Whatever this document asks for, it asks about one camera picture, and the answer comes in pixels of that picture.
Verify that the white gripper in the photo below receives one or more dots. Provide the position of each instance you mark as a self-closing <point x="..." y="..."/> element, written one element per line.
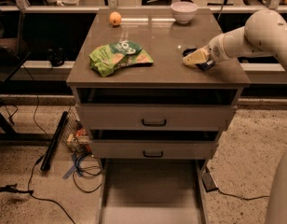
<point x="213" y="51"/>

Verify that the blue rxbar blueberry bar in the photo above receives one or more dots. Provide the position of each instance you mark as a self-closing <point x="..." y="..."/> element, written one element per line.
<point x="204" y="67"/>

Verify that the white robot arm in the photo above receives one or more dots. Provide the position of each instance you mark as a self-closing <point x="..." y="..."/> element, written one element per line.
<point x="264" y="34"/>

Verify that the grey drawer cabinet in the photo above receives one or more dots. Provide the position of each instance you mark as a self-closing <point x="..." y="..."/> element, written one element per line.
<point x="166" y="82"/>

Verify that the middle grey drawer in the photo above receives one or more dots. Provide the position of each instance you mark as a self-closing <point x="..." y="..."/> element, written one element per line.
<point x="195" y="150"/>

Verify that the top grey drawer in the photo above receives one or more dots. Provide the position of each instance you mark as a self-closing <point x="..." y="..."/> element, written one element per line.
<point x="156" y="117"/>

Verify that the open bottom grey drawer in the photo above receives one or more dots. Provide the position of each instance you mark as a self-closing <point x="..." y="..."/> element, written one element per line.
<point x="152" y="192"/>

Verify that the white ceramic bowl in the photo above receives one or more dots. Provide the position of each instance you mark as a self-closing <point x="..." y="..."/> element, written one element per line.
<point x="183" y="12"/>

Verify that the orange fruit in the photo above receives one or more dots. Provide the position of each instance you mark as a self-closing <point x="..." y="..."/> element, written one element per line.
<point x="115" y="19"/>

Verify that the green chip bag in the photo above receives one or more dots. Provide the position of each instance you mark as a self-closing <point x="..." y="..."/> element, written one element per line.
<point x="106" y="59"/>

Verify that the black power adapter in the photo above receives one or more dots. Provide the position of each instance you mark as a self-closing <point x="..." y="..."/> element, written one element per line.
<point x="209" y="182"/>

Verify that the small black device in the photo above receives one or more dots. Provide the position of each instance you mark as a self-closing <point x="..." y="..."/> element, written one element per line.
<point x="56" y="57"/>

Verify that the black tube on floor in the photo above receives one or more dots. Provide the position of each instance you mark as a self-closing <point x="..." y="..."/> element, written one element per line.
<point x="45" y="166"/>

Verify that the dark chair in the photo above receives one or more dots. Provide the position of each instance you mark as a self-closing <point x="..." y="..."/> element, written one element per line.
<point x="13" y="50"/>

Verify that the cluttered wire basket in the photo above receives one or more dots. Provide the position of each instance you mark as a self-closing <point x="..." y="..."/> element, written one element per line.
<point x="74" y="136"/>

